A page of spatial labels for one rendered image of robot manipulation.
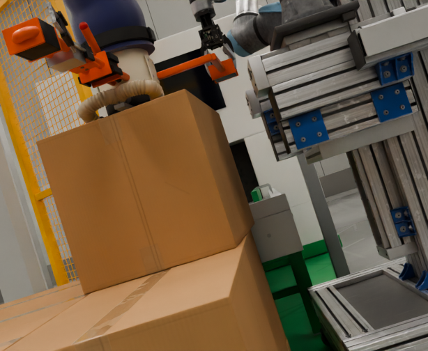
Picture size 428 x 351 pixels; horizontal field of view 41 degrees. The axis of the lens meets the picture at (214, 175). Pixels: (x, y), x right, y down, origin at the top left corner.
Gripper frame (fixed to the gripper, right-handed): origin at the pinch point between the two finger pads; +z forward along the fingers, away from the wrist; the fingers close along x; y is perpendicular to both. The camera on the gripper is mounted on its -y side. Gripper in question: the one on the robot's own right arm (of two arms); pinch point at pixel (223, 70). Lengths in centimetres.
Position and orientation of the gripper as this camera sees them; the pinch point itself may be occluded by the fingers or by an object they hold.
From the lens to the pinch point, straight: 198.3
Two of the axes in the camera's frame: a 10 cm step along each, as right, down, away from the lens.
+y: -1.5, -0.1, -9.9
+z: 3.0, 9.5, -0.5
